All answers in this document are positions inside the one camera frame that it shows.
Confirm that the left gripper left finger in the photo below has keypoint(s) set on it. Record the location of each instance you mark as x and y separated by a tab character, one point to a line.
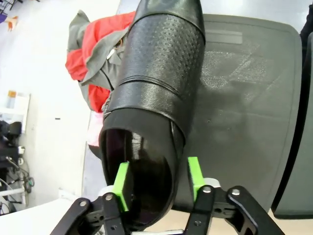
121	186

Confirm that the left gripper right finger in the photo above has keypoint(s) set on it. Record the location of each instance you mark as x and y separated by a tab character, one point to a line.
198	176

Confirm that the black leather buckle shoe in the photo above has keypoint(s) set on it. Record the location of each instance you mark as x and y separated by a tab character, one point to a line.
159	73

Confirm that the black shoe stand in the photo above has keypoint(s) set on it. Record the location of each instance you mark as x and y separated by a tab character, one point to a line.
244	98
298	147

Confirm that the black equipment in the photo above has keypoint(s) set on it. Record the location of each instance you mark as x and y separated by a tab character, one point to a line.
11	137

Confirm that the red and grey jacket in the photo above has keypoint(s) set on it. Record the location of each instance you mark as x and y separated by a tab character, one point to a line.
80	66

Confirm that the white cabinet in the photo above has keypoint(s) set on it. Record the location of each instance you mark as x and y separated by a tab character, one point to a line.
17	107

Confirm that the orange stool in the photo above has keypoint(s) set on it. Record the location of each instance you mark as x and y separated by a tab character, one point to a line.
11	22

